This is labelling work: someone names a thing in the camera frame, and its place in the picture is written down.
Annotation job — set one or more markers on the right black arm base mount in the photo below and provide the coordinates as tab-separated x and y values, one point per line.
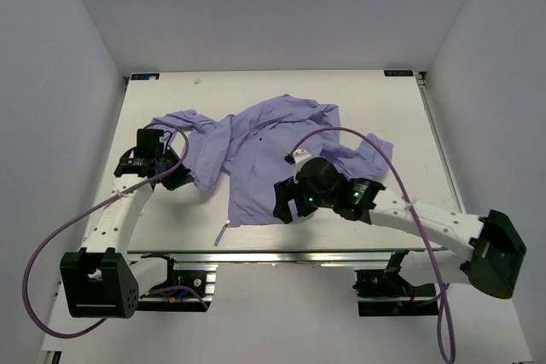
384	293

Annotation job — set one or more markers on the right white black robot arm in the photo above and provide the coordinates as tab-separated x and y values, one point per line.
485	252

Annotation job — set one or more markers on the left blue table label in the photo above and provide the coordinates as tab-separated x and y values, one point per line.
145	76

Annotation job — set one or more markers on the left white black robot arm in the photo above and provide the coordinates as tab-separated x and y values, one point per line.
98	280

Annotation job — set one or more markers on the blue table label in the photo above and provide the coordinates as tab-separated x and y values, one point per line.
145	76
398	73

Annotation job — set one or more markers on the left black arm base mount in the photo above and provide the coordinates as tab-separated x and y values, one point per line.
188	287

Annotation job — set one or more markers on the right blue table label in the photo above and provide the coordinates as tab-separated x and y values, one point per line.
398	73

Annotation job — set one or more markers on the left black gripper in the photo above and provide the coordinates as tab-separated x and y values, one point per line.
181	178

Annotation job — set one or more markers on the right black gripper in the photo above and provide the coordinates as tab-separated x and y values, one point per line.
285	191

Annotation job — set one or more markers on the lavender purple jacket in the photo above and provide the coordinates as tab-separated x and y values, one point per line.
250	148

